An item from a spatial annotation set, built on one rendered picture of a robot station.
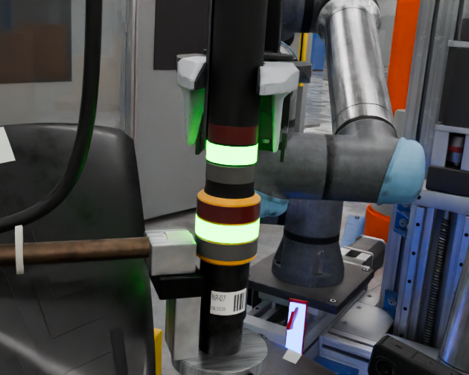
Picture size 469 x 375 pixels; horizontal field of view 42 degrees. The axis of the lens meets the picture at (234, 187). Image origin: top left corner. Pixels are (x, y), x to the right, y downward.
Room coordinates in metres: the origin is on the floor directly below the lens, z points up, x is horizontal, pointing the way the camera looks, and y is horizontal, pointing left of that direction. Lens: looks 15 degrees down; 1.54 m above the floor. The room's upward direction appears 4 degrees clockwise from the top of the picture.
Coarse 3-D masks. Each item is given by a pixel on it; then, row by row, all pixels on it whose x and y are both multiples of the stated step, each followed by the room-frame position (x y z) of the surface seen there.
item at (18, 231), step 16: (96, 0) 0.36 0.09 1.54; (96, 16) 0.36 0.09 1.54; (96, 32) 0.36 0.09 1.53; (96, 48) 0.36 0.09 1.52; (96, 64) 0.36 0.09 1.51; (96, 80) 0.36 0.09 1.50; (96, 96) 0.36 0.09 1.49; (80, 112) 0.36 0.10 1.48; (80, 128) 0.36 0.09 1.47; (80, 144) 0.36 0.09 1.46; (80, 160) 0.36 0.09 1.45; (64, 176) 0.36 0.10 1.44; (64, 192) 0.35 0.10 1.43; (32, 208) 0.35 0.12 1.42; (48, 208) 0.35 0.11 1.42; (0, 224) 0.34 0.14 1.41; (16, 224) 0.35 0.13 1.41; (16, 240) 0.34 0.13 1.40; (16, 256) 0.34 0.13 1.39; (16, 272) 0.34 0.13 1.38
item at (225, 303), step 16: (208, 272) 0.38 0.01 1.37; (224, 272) 0.38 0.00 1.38; (240, 272) 0.38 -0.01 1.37; (208, 288) 0.38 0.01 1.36; (224, 288) 0.38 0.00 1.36; (240, 288) 0.38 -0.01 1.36; (208, 304) 0.38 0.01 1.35; (224, 304) 0.38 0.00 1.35; (240, 304) 0.38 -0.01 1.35; (208, 320) 0.38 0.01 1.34; (224, 320) 0.38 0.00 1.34; (240, 320) 0.38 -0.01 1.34; (208, 336) 0.38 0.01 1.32; (224, 336) 0.38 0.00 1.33; (240, 336) 0.39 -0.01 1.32; (208, 352) 0.38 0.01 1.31; (224, 352) 0.38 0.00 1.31
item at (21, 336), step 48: (48, 144) 0.48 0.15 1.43; (96, 144) 0.50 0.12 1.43; (0, 192) 0.43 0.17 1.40; (48, 192) 0.45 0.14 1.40; (96, 192) 0.46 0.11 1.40; (0, 240) 0.41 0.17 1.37; (48, 240) 0.42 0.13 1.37; (0, 288) 0.39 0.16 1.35; (48, 288) 0.40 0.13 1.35; (96, 288) 0.41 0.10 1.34; (144, 288) 0.42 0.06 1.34; (0, 336) 0.37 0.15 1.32; (48, 336) 0.38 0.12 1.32; (96, 336) 0.38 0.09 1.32; (144, 336) 0.39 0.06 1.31
